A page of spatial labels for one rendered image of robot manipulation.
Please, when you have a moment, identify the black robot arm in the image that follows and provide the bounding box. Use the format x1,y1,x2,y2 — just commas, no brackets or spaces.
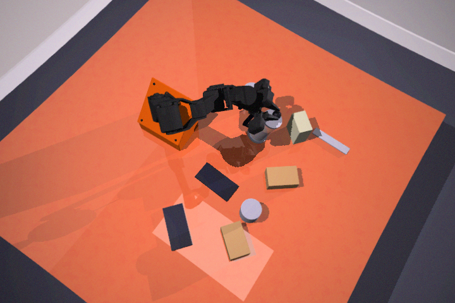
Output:
147,82,274,135

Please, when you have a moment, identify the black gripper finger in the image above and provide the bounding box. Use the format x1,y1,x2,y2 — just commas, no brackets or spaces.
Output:
264,111,279,121
265,103,280,111

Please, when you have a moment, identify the glass french press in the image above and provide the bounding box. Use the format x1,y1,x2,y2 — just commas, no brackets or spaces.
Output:
243,109,282,144

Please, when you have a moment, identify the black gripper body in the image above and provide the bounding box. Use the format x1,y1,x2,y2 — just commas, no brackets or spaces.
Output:
238,78,270,134

